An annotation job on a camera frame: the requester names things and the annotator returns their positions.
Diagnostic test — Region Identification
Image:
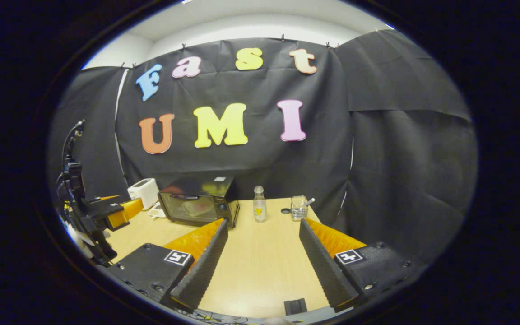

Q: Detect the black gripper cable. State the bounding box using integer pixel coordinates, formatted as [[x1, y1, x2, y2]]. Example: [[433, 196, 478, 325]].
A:
[[60, 120, 85, 181]]

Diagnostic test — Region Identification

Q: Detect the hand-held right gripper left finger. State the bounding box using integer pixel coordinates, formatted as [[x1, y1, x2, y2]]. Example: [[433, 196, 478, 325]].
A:
[[108, 219, 229, 312]]

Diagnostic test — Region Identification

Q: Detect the black electric oven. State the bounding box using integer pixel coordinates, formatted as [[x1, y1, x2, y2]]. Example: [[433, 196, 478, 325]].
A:
[[158, 176, 241, 228]]

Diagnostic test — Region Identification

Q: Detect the white toaster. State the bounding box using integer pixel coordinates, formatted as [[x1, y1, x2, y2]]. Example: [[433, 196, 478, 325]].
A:
[[127, 178, 160, 210]]

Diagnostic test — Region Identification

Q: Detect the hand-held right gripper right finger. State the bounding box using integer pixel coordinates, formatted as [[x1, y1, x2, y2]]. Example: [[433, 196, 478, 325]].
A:
[[298, 218, 427, 312]]

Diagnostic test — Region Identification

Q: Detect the black backdrop cloth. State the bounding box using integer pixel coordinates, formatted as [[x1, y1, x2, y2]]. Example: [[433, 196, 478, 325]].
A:
[[46, 29, 479, 267]]

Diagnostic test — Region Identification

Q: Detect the clear glass cup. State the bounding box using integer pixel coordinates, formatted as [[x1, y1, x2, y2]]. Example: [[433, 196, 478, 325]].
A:
[[291, 195, 309, 221]]

